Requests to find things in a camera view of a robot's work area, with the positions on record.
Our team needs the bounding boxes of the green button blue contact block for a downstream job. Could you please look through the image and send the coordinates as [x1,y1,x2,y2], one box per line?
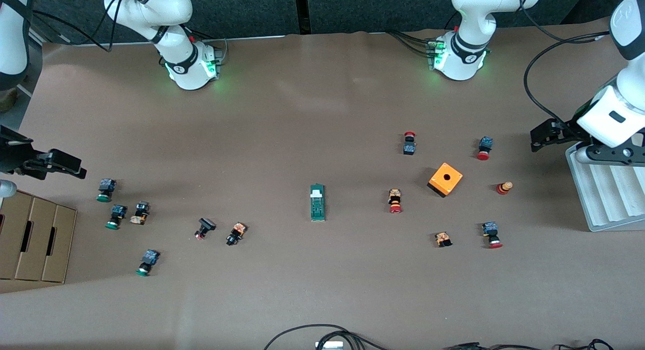
[136,249,161,277]
[105,204,127,230]
[96,178,117,203]

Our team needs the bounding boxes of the brown cardboard box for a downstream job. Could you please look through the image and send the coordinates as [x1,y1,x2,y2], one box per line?
[0,185,78,284]

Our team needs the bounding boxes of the white grooved tray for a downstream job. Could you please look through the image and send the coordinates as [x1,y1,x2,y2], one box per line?
[565,144,645,233]

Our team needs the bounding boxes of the black square button red base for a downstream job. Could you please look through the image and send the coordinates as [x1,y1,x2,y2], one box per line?
[194,218,217,240]

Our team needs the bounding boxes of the black button orange contact block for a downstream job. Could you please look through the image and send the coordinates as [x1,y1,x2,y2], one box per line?
[226,222,247,247]

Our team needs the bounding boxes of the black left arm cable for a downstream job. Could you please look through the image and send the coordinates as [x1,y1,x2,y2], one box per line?
[523,0,613,134]

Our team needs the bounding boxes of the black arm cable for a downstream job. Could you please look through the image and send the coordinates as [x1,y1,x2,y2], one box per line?
[523,0,613,134]
[28,0,122,53]

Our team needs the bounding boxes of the beige black switch block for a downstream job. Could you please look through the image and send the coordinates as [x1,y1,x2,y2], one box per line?
[130,201,151,225]

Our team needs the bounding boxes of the orange button enclosure box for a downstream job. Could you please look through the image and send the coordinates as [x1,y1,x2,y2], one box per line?
[427,162,464,198]

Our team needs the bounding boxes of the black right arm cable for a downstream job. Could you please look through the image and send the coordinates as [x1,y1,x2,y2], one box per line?
[28,0,122,53]

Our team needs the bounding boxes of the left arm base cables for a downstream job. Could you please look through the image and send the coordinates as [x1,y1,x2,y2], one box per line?
[388,30,436,58]

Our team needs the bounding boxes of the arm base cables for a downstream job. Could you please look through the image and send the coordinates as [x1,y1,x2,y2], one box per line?
[388,30,436,58]
[191,30,230,63]

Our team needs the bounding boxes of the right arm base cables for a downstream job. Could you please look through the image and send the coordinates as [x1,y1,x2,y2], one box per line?
[191,30,230,63]

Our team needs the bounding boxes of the black tangled cable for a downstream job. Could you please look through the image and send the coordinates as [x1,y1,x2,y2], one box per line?
[554,339,615,350]

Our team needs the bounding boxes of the black flat cable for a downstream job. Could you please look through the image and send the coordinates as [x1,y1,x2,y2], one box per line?
[443,342,542,350]

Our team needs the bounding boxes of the black looped cable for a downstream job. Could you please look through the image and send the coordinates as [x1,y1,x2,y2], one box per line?
[265,324,389,350]

